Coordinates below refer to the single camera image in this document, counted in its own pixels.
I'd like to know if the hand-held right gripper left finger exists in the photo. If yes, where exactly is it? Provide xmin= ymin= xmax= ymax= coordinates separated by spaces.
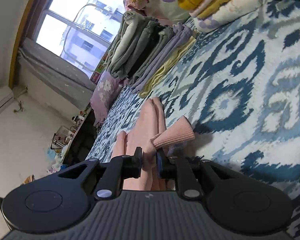
xmin=57 ymin=147 xmax=143 ymax=201

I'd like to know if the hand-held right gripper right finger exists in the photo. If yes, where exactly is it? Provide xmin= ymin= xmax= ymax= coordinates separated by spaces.
xmin=156 ymin=151 xmax=240 ymax=201

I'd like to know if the pink ribbed sweater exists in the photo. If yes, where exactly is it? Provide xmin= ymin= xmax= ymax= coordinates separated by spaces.
xmin=112 ymin=97 xmax=195 ymax=192

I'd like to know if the stack of grey folded clothes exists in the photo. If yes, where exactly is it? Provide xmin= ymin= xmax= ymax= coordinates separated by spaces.
xmin=106 ymin=11 xmax=197 ymax=98

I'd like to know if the dark wooden desk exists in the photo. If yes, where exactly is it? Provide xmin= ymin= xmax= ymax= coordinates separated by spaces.
xmin=62 ymin=105 xmax=102 ymax=167

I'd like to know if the purple floral pillow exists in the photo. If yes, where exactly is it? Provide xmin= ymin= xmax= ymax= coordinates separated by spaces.
xmin=90 ymin=71 xmax=126 ymax=127

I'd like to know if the clear plastic container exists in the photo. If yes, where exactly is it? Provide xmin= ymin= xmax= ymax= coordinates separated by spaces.
xmin=51 ymin=126 xmax=71 ymax=151

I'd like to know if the colourful alphabet play mat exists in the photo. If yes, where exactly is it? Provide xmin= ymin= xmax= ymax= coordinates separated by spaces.
xmin=90 ymin=52 xmax=111 ymax=83

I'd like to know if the blue white patterned bedspread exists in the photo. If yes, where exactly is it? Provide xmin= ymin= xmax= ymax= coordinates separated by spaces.
xmin=90 ymin=0 xmax=300 ymax=232

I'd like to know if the white air conditioner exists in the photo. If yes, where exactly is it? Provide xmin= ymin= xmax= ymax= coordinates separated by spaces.
xmin=0 ymin=86 xmax=14 ymax=124

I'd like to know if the window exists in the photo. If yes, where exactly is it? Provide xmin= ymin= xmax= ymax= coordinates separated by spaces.
xmin=9 ymin=0 xmax=130 ymax=88

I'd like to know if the white floral folded blanket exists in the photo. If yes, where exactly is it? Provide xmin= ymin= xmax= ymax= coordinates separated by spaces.
xmin=192 ymin=0 xmax=264 ymax=33

